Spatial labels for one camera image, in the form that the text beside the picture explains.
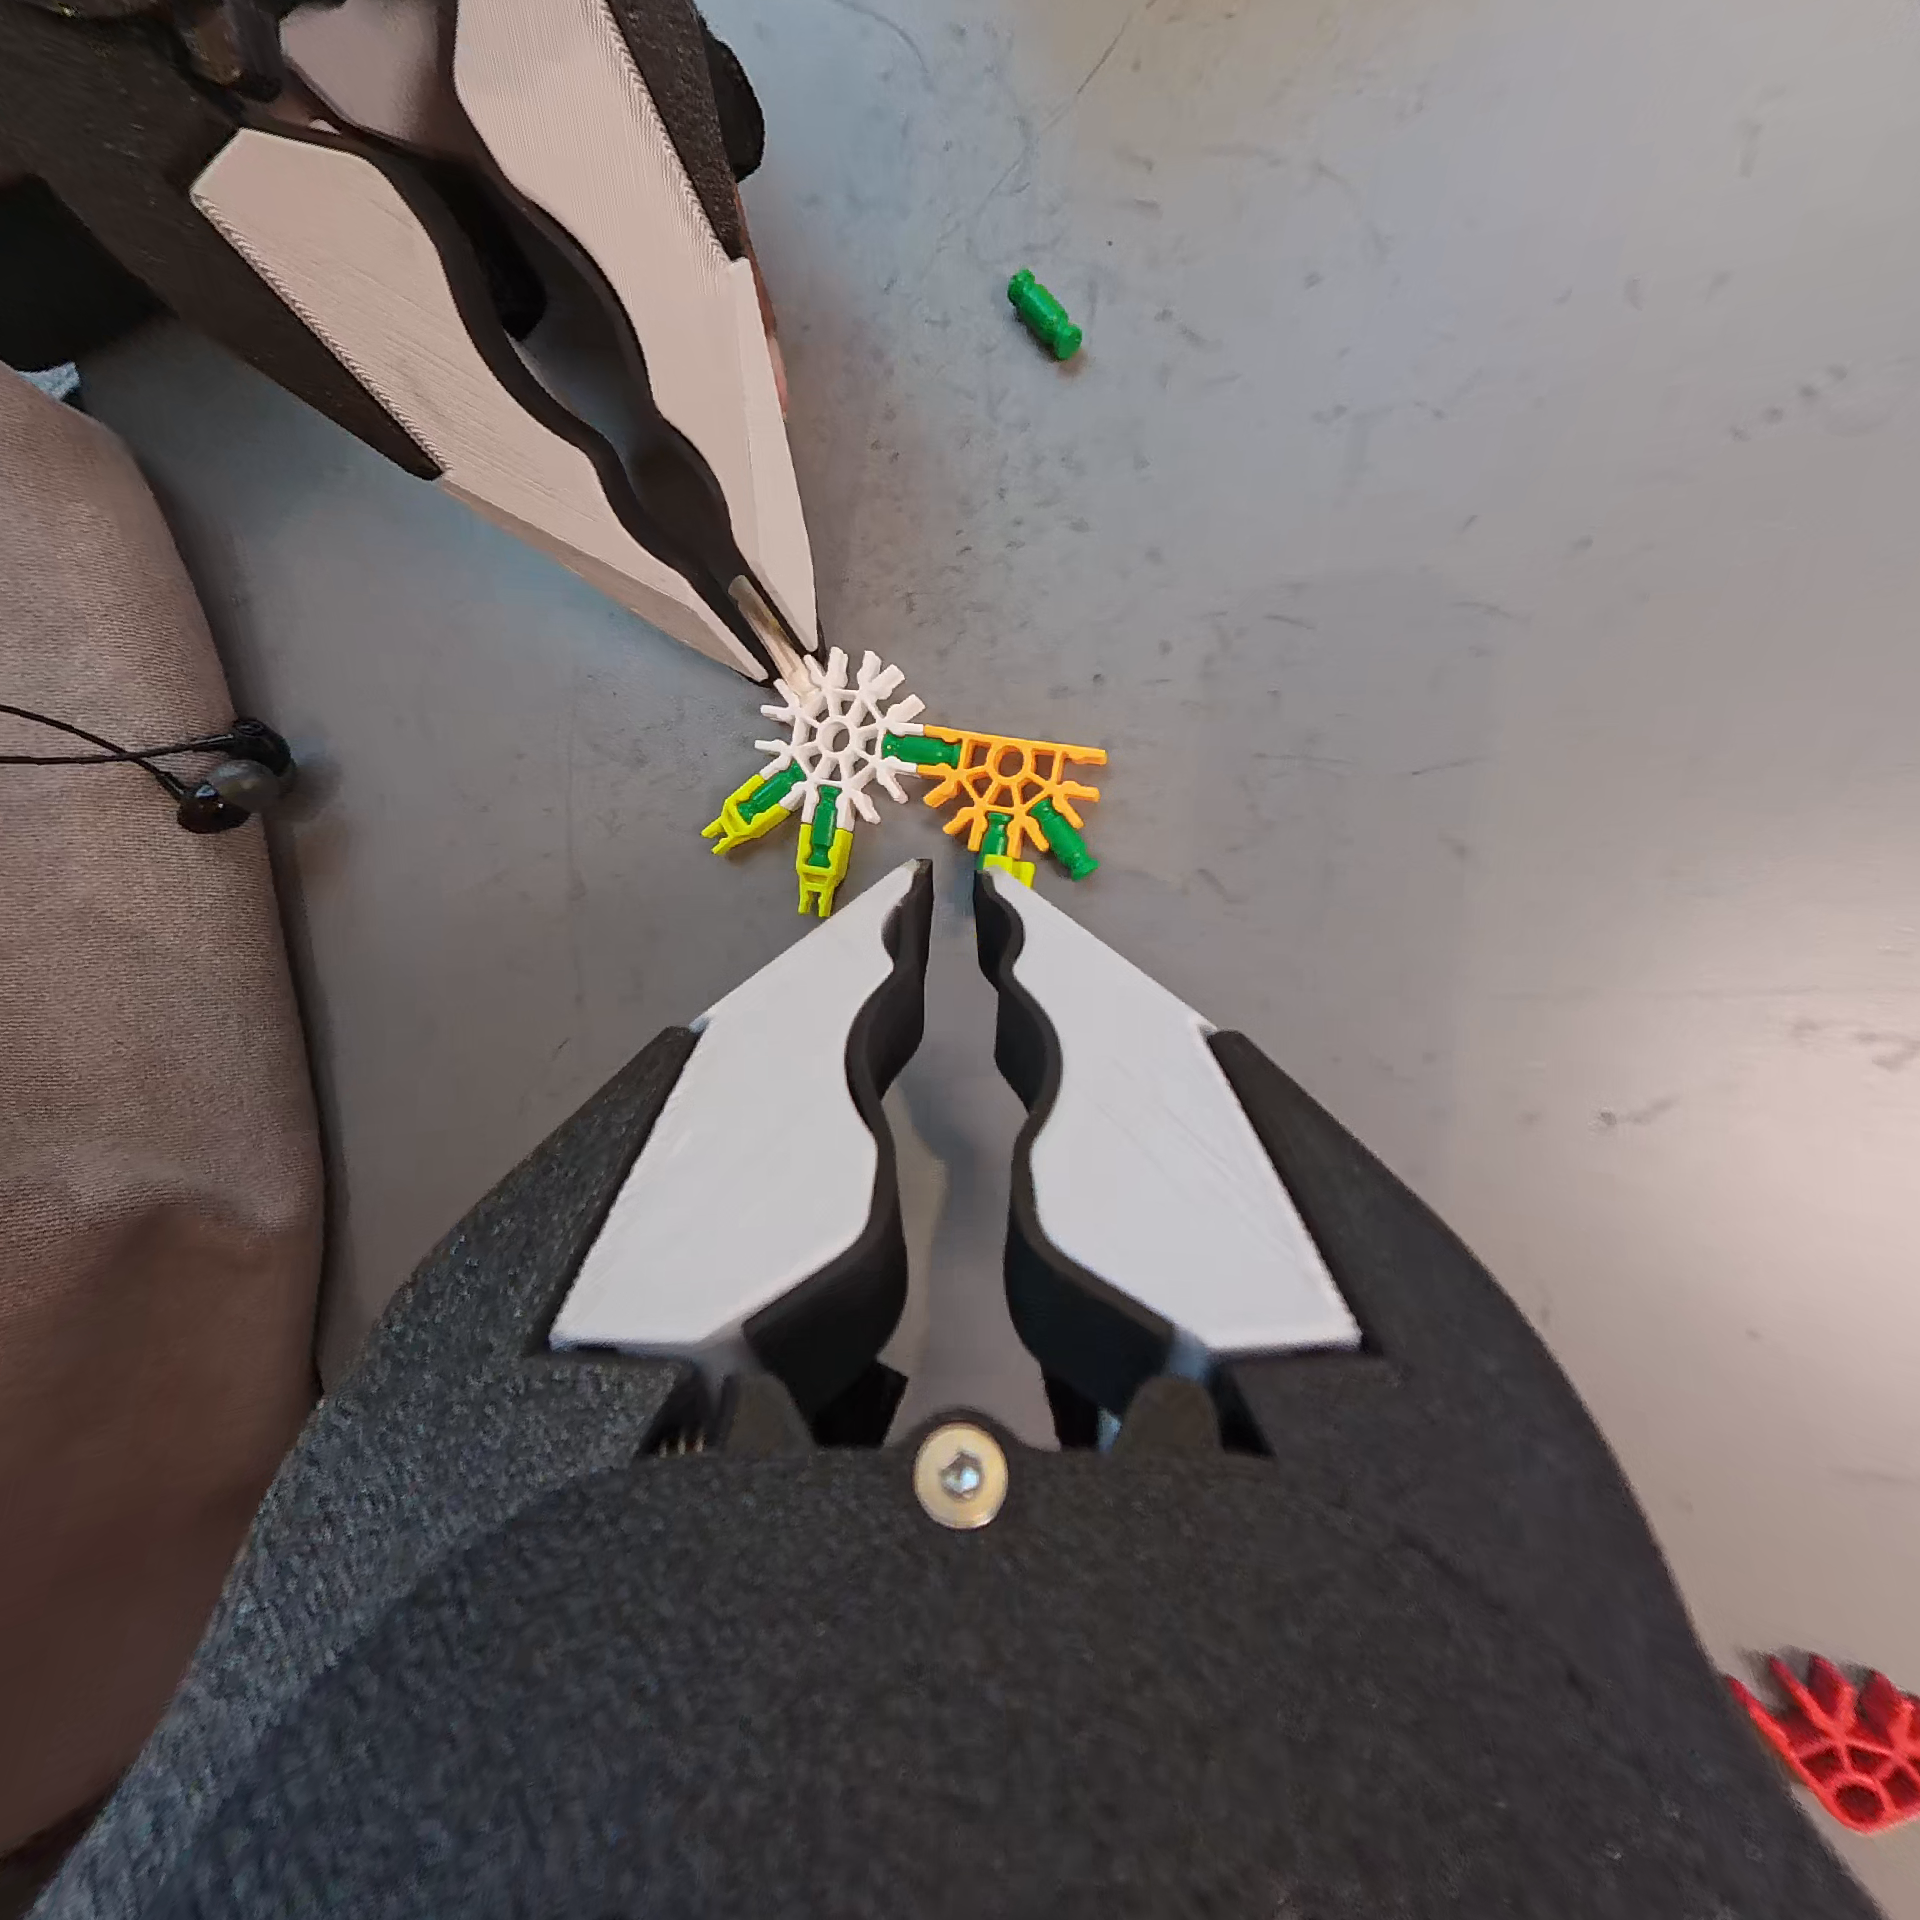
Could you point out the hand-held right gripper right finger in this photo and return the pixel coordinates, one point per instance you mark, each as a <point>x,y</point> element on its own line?
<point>1185,1185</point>

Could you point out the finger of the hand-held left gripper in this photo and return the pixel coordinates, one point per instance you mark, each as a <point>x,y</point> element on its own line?
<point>388,330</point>
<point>628,195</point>

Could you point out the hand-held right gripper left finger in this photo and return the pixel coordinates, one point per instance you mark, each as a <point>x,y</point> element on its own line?
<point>735,1185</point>

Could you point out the yellow clip connector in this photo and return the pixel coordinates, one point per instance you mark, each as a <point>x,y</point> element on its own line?
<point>728,825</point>
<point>1012,869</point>
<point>818,885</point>

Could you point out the white plastic rod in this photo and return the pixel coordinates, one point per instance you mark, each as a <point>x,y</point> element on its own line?
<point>756,615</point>

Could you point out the orange half-circle connector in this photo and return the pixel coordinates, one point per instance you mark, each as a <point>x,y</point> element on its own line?
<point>1035,747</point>

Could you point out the white snowflake connector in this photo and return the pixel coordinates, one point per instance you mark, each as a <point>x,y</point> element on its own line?
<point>810,716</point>

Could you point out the person's left hand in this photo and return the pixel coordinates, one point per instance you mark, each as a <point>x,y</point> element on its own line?
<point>774,352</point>

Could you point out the black earbuds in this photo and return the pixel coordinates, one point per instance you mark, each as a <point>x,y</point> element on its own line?
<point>224,780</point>

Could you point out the person's beige knit top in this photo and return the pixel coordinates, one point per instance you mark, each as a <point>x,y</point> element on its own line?
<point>150,1050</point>

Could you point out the red plastic connector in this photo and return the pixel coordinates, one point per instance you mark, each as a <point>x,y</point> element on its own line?
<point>1839,1739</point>

